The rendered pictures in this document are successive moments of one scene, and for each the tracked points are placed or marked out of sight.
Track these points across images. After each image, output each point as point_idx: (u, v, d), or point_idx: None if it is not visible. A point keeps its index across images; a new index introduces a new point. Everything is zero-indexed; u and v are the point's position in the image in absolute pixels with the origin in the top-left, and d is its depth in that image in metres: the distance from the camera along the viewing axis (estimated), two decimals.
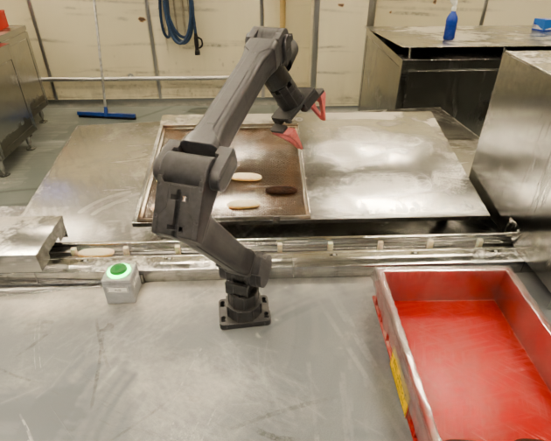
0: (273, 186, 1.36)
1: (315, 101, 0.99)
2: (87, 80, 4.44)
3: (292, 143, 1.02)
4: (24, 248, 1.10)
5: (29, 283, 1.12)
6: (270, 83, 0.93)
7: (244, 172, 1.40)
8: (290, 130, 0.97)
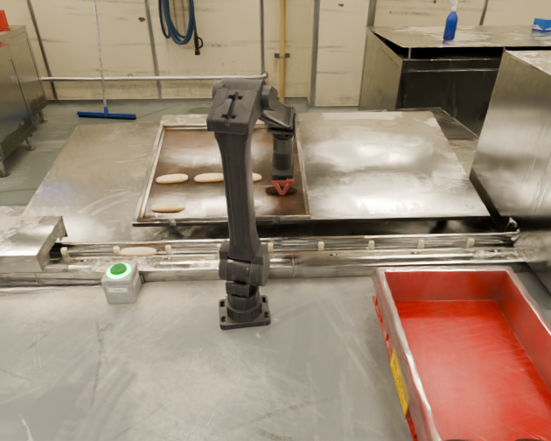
0: (273, 186, 1.36)
1: None
2: (87, 80, 4.44)
3: None
4: (24, 248, 1.10)
5: (29, 283, 1.12)
6: (281, 148, 1.21)
7: None
8: None
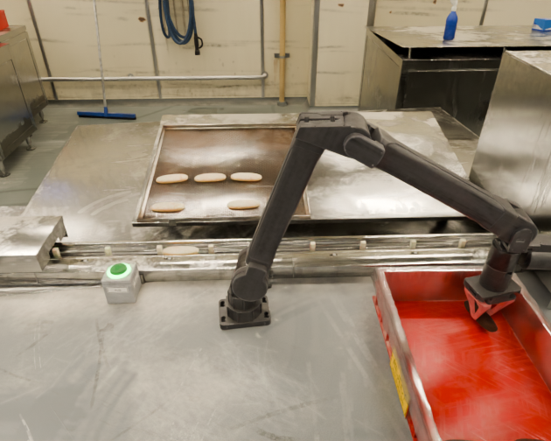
0: (477, 304, 1.02)
1: None
2: (87, 80, 4.44)
3: (495, 307, 0.99)
4: (24, 248, 1.10)
5: (29, 283, 1.12)
6: (489, 255, 0.91)
7: (244, 173, 1.40)
8: None
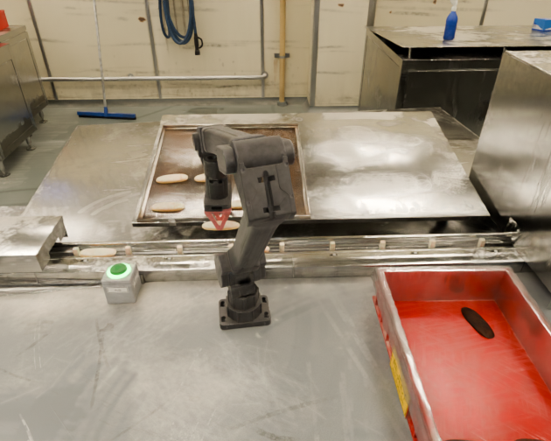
0: (473, 311, 1.04)
1: (231, 201, 1.12)
2: (87, 80, 4.44)
3: (216, 223, 1.13)
4: (24, 248, 1.10)
5: (29, 283, 1.12)
6: (218, 171, 1.04)
7: (219, 220, 1.17)
8: (228, 208, 1.10)
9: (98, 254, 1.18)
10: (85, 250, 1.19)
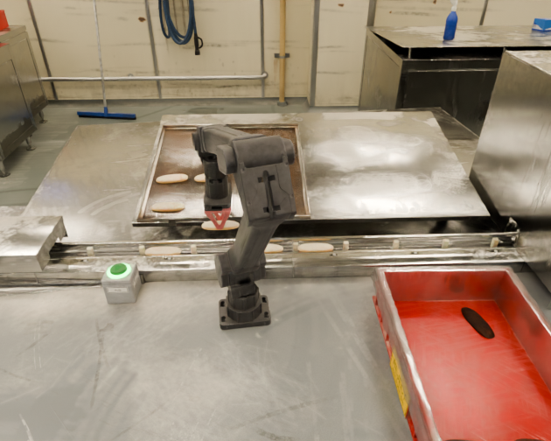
0: (473, 311, 1.04)
1: (231, 200, 1.13)
2: (87, 80, 4.44)
3: (216, 222, 1.13)
4: (24, 248, 1.10)
5: (29, 283, 1.12)
6: (218, 171, 1.04)
7: None
8: (228, 208, 1.10)
9: (164, 252, 1.18)
10: (150, 248, 1.19)
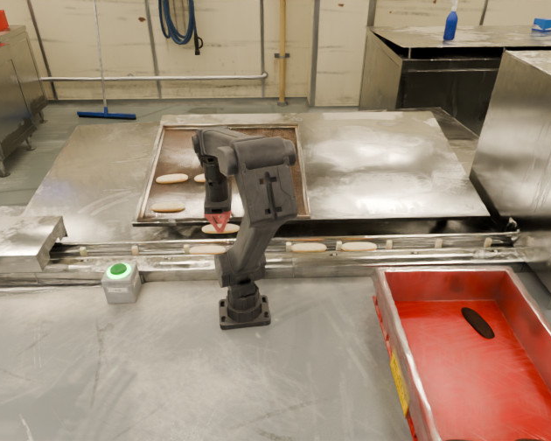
0: (473, 311, 1.04)
1: (232, 203, 1.12)
2: (87, 80, 4.44)
3: (217, 226, 1.13)
4: (24, 248, 1.10)
5: (29, 283, 1.12)
6: (218, 174, 1.04)
7: (306, 243, 1.21)
8: (228, 211, 1.10)
9: (209, 251, 1.19)
10: (195, 248, 1.20)
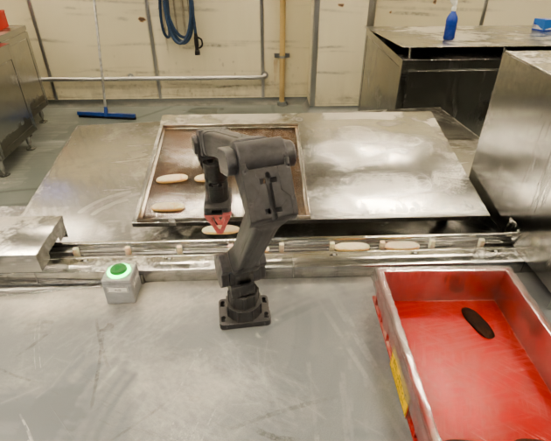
0: (474, 311, 1.03)
1: (232, 205, 1.12)
2: (87, 80, 4.44)
3: (217, 227, 1.12)
4: (24, 248, 1.10)
5: (29, 283, 1.12)
6: (218, 175, 1.04)
7: (349, 242, 1.22)
8: (228, 212, 1.10)
9: None
10: None
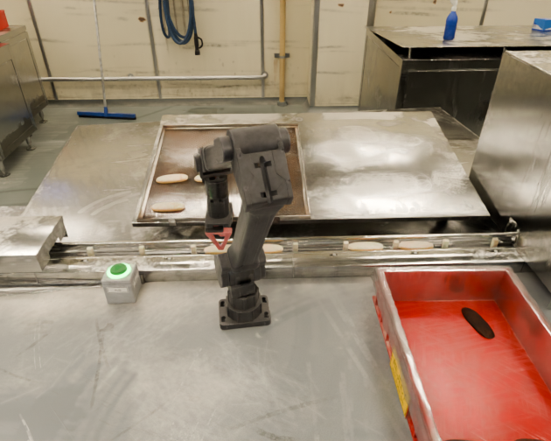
0: (474, 311, 1.03)
1: None
2: (87, 80, 4.44)
3: (218, 243, 1.14)
4: (24, 248, 1.10)
5: (29, 283, 1.12)
6: (219, 192, 1.07)
7: (363, 242, 1.22)
8: (229, 229, 1.11)
9: (268, 249, 1.19)
10: None
